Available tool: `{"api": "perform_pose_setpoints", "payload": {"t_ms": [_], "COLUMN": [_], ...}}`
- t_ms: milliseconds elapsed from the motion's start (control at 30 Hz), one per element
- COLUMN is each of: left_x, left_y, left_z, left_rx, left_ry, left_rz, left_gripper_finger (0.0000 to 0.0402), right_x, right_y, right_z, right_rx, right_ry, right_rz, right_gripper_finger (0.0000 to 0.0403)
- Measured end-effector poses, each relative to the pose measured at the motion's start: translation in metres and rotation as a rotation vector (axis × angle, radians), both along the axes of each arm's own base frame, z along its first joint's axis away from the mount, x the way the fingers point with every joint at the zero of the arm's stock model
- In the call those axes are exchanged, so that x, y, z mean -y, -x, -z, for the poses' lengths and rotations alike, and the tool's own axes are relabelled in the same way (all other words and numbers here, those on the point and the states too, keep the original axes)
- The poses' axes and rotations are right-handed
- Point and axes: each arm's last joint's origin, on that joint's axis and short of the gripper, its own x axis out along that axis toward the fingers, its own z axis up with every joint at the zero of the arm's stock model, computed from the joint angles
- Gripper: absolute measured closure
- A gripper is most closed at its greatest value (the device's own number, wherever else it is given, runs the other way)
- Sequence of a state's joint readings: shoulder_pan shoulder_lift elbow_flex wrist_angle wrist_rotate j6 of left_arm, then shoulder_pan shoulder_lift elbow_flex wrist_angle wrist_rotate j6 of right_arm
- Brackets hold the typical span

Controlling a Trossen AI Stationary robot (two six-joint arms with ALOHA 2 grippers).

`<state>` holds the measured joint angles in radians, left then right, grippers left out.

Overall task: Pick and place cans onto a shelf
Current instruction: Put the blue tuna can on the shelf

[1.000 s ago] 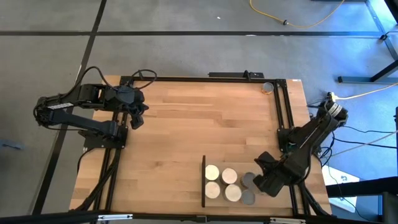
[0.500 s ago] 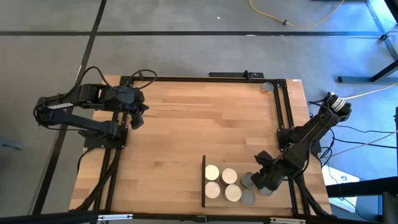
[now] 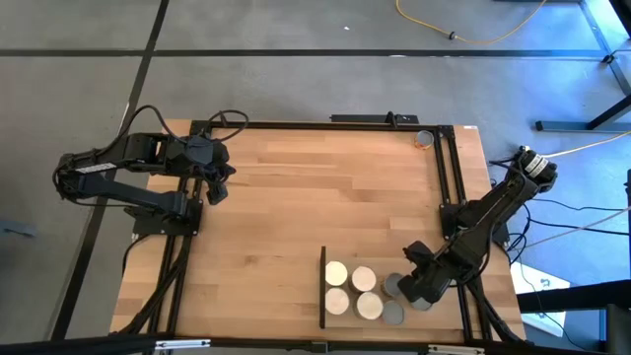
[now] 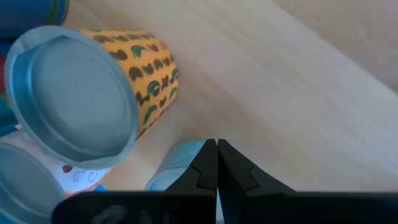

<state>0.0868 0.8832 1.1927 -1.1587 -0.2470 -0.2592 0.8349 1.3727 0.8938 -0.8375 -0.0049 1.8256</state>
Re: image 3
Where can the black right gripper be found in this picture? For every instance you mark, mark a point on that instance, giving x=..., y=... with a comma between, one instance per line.
x=443, y=261

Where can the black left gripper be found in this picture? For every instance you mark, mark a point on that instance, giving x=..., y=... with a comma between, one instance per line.
x=217, y=170

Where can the orange black-patterned short can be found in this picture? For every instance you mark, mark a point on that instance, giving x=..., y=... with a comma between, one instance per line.
x=389, y=285

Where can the Saucy spaghetti short can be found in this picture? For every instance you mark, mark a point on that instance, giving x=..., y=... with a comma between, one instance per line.
x=393, y=313

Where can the tall yellow blue can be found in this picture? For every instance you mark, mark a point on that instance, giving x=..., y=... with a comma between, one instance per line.
x=369, y=305

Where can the tall labelled tin can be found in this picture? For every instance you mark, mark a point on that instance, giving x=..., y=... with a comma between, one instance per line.
x=364, y=279

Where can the Carrots labelled tall can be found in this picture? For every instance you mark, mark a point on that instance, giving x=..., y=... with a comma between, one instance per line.
x=336, y=301

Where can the Tomatoes labelled tall can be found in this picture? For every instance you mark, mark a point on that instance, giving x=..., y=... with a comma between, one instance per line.
x=336, y=273

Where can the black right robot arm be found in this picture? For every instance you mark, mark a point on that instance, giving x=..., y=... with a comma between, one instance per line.
x=493, y=207

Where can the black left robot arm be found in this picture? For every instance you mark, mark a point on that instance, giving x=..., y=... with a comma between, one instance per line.
x=123, y=192

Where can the white paper sheet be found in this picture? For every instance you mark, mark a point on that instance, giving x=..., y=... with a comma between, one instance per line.
x=537, y=291

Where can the black beam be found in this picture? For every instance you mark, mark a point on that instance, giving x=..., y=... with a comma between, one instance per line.
x=567, y=298

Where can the yellow red-patterned short can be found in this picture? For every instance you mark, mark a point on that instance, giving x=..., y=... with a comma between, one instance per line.
x=424, y=138

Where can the black bar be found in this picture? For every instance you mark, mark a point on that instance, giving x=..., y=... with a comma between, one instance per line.
x=360, y=118

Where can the silver metal bracket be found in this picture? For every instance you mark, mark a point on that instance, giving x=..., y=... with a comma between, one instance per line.
x=182, y=343
x=456, y=349

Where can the black aluminium table frame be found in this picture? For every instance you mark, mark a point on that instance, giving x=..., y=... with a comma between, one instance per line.
x=305, y=126

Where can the black camera rig frame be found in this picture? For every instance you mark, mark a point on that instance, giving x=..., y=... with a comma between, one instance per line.
x=74, y=345

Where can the grey-blue desk frame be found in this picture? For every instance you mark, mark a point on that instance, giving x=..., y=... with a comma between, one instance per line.
x=567, y=126

